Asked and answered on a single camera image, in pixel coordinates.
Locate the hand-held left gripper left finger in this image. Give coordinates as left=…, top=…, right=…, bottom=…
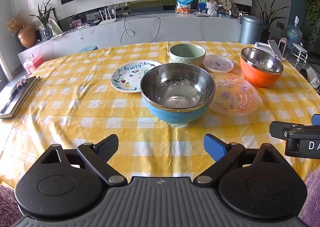
left=41, top=134, right=128, bottom=186

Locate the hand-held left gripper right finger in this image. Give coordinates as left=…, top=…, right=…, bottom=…
left=194, top=134, right=282, bottom=186

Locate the blue steel-lined bowl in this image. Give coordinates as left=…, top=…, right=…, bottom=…
left=140, top=64, right=216, bottom=124

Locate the clear glass patterned plate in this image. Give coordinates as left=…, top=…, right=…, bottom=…
left=208, top=72, right=260, bottom=116

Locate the orange steel-lined bowl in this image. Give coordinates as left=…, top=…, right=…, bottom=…
left=240, top=47, right=285, bottom=88

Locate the white fruit-painted plate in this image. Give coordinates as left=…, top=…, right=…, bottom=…
left=110, top=60, right=163, bottom=93

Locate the small white patterned dish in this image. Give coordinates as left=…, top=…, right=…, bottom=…
left=202, top=54, right=234, bottom=73

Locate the green ceramic bowl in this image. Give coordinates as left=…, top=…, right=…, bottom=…
left=169, top=44, right=206, bottom=67

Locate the black trash bag with tissue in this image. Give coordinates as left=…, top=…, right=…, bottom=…
left=306, top=67, right=320, bottom=88

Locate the yellow checked tablecloth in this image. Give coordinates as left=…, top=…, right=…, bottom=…
left=0, top=40, right=320, bottom=190

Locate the white round stool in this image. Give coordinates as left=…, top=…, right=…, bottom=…
left=291, top=43, right=308, bottom=68

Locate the white phone stand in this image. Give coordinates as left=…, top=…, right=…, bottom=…
left=254, top=40, right=286, bottom=61

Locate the pink and white heater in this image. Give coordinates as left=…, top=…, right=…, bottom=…
left=278, top=37, right=288, bottom=56

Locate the blue water bottle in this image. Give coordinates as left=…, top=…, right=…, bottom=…
left=286, top=16, right=303, bottom=45

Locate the green plastic stool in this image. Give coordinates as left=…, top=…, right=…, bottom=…
left=79, top=45, right=98, bottom=53

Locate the grey trash can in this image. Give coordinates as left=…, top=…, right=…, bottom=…
left=239, top=15, right=264, bottom=44

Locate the black notebook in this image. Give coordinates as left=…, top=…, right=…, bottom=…
left=0, top=75, right=42, bottom=119

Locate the potted long-leaf plant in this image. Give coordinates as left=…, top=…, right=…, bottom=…
left=247, top=0, right=285, bottom=42

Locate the pink box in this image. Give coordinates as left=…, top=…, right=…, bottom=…
left=23, top=55, right=44, bottom=75

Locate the green climbing plant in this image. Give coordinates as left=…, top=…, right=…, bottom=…
left=282, top=0, right=320, bottom=45

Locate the white tv cabinet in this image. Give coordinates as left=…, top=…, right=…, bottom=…
left=17, top=13, right=242, bottom=61

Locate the white router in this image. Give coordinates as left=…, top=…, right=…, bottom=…
left=98, top=7, right=118, bottom=25

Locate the pink framed picture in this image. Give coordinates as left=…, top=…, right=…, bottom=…
left=70, top=15, right=83, bottom=28

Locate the white paper bag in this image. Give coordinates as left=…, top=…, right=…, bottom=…
left=47, top=18, right=63, bottom=36

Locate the round paper fan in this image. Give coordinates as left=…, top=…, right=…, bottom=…
left=223, top=0, right=240, bottom=15

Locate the brown round vase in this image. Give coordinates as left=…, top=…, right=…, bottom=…
left=18, top=25, right=37, bottom=47

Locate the orchid plant in glass vase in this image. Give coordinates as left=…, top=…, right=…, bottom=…
left=29, top=0, right=57, bottom=40

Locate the blue snack bag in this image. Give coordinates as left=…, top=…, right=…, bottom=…
left=176, top=0, right=194, bottom=14

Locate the dried flower bunch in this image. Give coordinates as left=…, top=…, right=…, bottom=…
left=6, top=15, right=26, bottom=34

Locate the black cable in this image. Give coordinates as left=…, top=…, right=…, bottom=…
left=121, top=13, right=161, bottom=45

